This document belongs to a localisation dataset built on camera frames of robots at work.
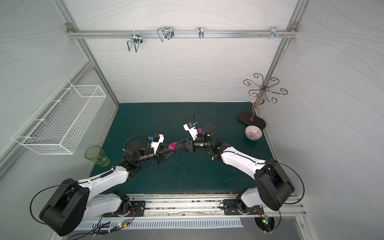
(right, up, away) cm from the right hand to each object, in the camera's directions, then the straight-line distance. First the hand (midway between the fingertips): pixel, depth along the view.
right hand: (176, 144), depth 74 cm
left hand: (-1, -3, +1) cm, 3 cm away
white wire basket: (-54, +10, -6) cm, 55 cm away
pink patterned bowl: (+50, +3, +27) cm, 56 cm away
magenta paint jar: (-2, 0, -1) cm, 2 cm away
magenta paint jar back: (+12, +8, -11) cm, 18 cm away
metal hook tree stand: (+50, +12, +36) cm, 63 cm away
